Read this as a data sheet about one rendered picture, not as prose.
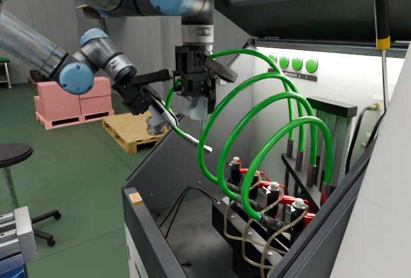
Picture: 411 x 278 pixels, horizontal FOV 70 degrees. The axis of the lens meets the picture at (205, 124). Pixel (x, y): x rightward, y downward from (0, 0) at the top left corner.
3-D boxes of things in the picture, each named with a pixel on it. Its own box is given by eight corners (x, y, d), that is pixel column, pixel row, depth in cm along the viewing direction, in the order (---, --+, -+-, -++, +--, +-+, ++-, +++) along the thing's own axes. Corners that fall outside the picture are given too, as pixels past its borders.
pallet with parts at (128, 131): (194, 140, 410) (194, 114, 398) (129, 156, 359) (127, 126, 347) (152, 117, 516) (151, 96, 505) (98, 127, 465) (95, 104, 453)
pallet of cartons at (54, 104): (36, 117, 516) (29, 79, 495) (103, 108, 578) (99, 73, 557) (41, 130, 451) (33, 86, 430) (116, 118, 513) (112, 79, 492)
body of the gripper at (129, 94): (144, 116, 89) (118, 87, 89) (164, 97, 88) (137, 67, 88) (135, 118, 82) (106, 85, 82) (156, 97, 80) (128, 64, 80)
